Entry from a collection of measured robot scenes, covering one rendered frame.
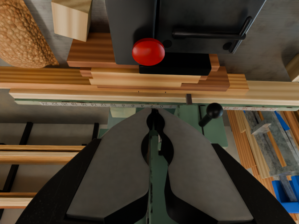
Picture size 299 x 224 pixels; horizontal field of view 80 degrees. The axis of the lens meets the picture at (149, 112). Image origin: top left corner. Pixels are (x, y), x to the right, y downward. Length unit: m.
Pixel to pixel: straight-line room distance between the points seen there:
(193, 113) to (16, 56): 0.29
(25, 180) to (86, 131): 0.97
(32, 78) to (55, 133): 2.64
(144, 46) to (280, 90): 0.36
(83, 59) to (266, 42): 0.30
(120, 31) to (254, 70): 0.31
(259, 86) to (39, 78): 0.44
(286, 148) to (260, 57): 0.76
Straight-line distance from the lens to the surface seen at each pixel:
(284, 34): 0.38
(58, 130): 3.04
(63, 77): 0.39
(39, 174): 2.93
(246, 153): 2.09
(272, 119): 1.13
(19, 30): 0.34
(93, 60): 0.28
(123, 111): 0.73
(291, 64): 0.44
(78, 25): 0.28
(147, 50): 0.17
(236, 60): 0.39
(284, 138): 1.10
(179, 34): 0.18
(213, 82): 0.36
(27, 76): 0.42
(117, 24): 0.17
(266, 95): 0.44
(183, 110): 0.28
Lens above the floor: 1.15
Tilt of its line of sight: 28 degrees down
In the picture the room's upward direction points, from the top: 180 degrees counter-clockwise
